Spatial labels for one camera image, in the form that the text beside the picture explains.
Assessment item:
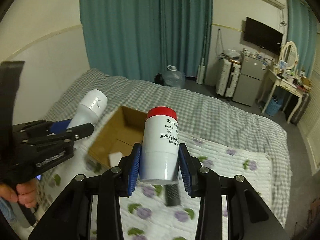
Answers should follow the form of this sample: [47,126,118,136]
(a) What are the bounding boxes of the white bottle with red cap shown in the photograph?
[138,107,180,185]

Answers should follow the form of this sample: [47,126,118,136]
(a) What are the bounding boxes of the grey mini fridge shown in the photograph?
[232,50,271,107]

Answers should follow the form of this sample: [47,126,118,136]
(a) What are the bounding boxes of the white small box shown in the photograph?
[108,152,125,168]

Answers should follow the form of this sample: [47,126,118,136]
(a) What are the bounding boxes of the grey checked bed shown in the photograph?
[41,69,293,227]

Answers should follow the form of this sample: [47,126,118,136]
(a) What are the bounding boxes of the person's left hand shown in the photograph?
[0,180,39,208]

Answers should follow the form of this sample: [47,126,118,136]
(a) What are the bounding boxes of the white plastic bottle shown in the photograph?
[67,89,108,130]

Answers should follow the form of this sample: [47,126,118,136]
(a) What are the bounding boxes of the floral quilted blanket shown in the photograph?
[37,130,273,240]

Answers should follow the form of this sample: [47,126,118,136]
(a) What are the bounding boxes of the black remote control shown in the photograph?
[164,183,182,207]

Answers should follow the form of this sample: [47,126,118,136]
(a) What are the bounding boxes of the oval vanity mirror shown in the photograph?
[279,41,299,71]

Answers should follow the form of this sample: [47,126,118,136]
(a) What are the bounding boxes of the blue waste basket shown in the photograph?
[265,97,284,117]

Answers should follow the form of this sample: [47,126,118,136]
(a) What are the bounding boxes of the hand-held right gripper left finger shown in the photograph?
[28,143,142,240]

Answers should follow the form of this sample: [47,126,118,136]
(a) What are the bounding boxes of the white upright appliance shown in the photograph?
[196,57,206,84]

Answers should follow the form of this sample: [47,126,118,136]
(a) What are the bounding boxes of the white suitcase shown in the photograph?
[215,53,242,97]

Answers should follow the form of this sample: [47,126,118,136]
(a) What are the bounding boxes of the teal curtain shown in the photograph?
[79,0,213,82]
[286,0,318,79]

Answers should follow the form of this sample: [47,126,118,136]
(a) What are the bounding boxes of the black wall television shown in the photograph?
[243,17,284,56]

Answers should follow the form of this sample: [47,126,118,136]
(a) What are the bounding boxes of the cardboard box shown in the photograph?
[88,106,148,170]

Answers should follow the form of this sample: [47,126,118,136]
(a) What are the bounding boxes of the white dressing table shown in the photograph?
[257,66,313,123]

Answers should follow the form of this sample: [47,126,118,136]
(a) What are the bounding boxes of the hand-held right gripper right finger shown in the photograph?
[178,143,290,240]

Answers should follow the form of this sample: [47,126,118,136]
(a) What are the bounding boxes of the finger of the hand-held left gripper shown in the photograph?
[22,123,95,145]
[19,120,72,134]

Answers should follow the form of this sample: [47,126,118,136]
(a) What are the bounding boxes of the clear water jug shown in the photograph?
[162,65,186,89]

